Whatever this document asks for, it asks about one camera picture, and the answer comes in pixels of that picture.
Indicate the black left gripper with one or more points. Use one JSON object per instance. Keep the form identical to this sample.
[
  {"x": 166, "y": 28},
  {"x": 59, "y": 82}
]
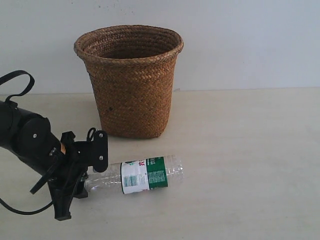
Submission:
[{"x": 70, "y": 160}]

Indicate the clear plastic bottle green label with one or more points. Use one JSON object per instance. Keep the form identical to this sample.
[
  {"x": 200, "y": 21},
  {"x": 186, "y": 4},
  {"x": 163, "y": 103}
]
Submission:
[{"x": 135, "y": 176}]

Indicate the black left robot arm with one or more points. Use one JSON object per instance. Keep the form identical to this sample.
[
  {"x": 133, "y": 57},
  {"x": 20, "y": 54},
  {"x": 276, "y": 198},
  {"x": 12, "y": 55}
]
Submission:
[{"x": 26, "y": 135}]

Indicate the brown woven wicker basket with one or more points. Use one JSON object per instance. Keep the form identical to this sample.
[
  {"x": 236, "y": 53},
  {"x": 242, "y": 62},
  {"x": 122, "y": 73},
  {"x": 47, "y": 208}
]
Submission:
[{"x": 131, "y": 69}]

